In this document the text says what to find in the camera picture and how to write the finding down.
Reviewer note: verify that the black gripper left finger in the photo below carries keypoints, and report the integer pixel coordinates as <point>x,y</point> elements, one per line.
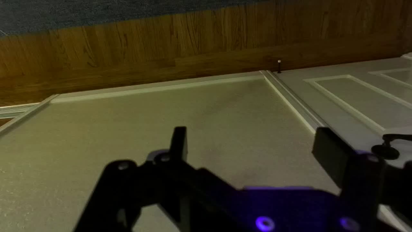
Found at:
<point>129,188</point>

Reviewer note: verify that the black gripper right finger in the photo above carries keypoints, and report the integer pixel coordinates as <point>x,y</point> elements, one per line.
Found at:
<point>356,175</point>

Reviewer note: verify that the white panelled closet door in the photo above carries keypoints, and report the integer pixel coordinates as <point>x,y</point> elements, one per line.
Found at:
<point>356,94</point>

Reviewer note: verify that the white baseboard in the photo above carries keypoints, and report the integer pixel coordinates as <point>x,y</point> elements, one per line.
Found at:
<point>163,85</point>

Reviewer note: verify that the small door stopper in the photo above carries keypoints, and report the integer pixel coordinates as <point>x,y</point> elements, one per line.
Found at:
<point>278,64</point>

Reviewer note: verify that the gray floor rug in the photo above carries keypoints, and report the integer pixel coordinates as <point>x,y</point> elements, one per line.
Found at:
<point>85,12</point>

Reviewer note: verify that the white door frame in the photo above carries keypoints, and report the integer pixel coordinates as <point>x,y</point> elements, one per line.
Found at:
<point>17,112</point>

